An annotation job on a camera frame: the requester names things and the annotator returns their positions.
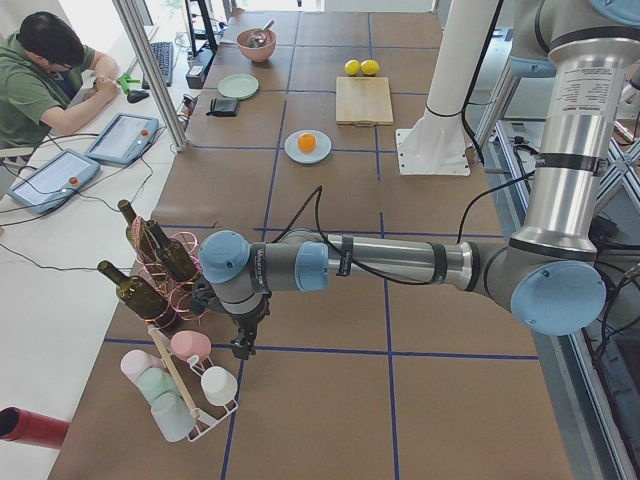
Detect teach pendant tablet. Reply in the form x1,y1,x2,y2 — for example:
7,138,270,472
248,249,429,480
8,149,100,214
85,113,159,166

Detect red cylinder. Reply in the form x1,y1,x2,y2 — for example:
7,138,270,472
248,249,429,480
1,407,70,449

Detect copper wire bottle rack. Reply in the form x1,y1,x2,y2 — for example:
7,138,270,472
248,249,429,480
136,216,203,321

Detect light blue plate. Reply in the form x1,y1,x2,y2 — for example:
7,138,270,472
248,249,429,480
284,129,332,165

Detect yellow lemon left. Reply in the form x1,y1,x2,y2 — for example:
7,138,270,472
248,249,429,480
344,59,361,77

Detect dark grey folded cloth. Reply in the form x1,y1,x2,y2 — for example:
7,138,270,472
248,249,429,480
206,97,240,117

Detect white cup right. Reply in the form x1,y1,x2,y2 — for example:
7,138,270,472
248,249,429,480
200,366,238,406

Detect dark wine bottle middle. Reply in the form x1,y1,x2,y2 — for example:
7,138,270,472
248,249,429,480
145,220,201,284

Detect white wire cup rack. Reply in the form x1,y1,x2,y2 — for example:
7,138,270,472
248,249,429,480
147,322,240,443

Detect far teach pendant tablet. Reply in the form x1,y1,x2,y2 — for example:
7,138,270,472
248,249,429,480
85,113,159,166

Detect orange mandarin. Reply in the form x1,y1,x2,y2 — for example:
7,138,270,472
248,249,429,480
297,131,317,153

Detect person in green shirt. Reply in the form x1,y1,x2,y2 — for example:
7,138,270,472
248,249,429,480
1,11,119,148

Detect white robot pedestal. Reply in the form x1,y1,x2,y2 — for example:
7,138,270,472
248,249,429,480
396,0,501,176

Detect dark wine bottle front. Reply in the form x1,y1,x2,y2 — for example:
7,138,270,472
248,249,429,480
97,260,178,330

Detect aluminium frame post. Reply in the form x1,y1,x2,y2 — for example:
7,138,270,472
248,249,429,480
112,0,188,152

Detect black computer mouse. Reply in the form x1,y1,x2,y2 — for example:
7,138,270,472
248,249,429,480
126,90,149,104

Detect mint green cup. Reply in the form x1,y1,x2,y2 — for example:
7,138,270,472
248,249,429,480
136,367,179,404

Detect dark wine bottle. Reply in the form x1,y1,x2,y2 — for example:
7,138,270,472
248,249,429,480
97,260,178,330
117,199,156,264
145,220,201,284

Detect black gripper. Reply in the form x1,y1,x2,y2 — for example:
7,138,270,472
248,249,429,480
191,280,271,360

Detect bamboo cutting board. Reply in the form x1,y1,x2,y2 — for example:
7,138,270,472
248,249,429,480
335,77,394,126

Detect near teach pendant tablet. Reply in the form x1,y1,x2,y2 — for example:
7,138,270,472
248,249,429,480
8,149,100,214

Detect yellow lemon right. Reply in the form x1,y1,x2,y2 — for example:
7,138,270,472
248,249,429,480
360,59,380,76

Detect pink cup top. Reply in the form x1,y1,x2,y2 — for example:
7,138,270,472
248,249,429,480
170,330,212,362

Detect pink bowl with ice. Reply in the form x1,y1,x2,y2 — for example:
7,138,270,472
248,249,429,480
236,29,276,63

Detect light green plate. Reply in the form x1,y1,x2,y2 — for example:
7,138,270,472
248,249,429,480
218,74,260,100

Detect black keyboard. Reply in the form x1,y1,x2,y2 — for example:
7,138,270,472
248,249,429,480
150,41,174,86

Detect pale pink cup left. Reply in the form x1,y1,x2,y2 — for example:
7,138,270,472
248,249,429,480
120,349,164,386

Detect dark wine bottle back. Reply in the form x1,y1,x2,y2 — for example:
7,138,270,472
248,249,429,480
117,199,156,264

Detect metal scoop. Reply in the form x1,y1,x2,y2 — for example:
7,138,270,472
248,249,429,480
245,19,275,48

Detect light grey cup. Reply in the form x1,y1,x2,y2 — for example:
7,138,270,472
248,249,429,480
150,392,196,442

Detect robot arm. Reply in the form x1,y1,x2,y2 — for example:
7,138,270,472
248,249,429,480
189,1,639,359

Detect yellow lemon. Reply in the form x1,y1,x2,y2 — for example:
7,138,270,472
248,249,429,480
344,59,361,77
360,59,380,76

